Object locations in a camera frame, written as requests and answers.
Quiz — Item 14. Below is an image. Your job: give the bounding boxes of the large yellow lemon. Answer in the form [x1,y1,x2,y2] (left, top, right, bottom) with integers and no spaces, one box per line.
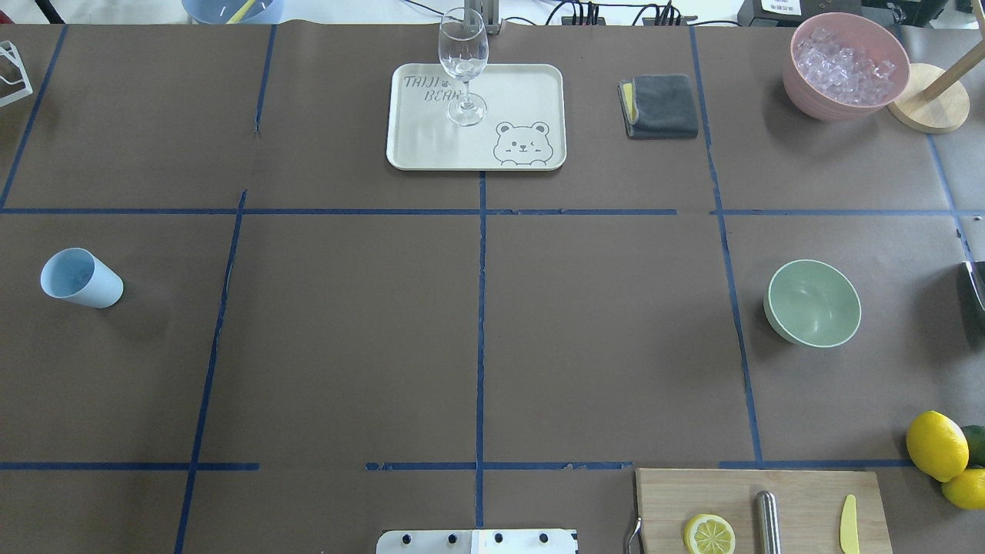
[905,410,970,483]

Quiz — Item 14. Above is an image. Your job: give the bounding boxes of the steel knife handle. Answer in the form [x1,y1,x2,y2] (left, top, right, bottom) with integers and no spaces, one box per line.
[756,490,782,553]

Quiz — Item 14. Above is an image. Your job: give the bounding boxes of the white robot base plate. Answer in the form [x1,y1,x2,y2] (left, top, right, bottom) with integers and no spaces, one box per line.
[376,527,579,553]

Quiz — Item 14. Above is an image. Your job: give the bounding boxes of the lemon half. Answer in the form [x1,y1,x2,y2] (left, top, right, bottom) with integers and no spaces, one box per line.
[682,513,736,554]

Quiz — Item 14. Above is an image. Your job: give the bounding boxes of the small yellow lemon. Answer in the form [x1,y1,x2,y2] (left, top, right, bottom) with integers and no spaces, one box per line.
[940,469,985,511]

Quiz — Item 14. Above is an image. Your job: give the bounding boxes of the green lime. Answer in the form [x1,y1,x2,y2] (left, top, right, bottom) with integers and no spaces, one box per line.
[960,425,985,469]

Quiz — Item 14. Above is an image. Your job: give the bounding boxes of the green bowl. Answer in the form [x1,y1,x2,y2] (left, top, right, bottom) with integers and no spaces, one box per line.
[763,259,861,349]

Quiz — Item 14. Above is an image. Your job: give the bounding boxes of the black power strip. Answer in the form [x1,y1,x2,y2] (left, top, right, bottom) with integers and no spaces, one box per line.
[560,3,606,27]

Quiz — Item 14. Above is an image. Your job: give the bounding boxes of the wooden cutting board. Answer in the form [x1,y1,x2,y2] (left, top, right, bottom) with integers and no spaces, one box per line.
[636,469,893,553]

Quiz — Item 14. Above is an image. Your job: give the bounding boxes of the clear wine glass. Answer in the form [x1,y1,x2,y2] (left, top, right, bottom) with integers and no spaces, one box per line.
[439,7,489,127]

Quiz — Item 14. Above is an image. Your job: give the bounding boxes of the grey folded cloth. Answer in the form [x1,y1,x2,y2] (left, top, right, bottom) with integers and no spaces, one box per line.
[618,74,699,139]

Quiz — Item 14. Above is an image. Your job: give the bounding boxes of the pink bowl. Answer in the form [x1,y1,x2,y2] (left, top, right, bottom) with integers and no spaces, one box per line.
[783,12,909,122]

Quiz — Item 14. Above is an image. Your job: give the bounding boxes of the cream bear tray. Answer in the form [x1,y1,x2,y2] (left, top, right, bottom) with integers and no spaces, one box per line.
[386,63,567,171]

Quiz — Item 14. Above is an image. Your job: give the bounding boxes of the blue bowl at edge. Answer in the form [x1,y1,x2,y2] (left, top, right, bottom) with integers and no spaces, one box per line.
[182,0,285,25]

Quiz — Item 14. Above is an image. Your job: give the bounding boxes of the light blue plastic cup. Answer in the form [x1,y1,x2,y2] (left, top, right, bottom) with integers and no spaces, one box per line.
[39,248,124,309]

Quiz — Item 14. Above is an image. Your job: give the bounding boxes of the yellow plastic knife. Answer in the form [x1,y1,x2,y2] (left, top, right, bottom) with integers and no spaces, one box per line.
[840,494,860,554]

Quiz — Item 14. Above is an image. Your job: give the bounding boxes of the round wooden stand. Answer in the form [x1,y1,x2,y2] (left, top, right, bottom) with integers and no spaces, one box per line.
[889,41,984,134]

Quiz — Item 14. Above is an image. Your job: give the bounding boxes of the white wire rack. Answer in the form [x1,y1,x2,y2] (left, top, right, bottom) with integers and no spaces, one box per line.
[1,41,34,106]

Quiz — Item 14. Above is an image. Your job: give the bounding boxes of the clear ice cubes in pink bowl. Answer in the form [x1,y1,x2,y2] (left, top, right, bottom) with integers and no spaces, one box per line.
[793,28,899,105]

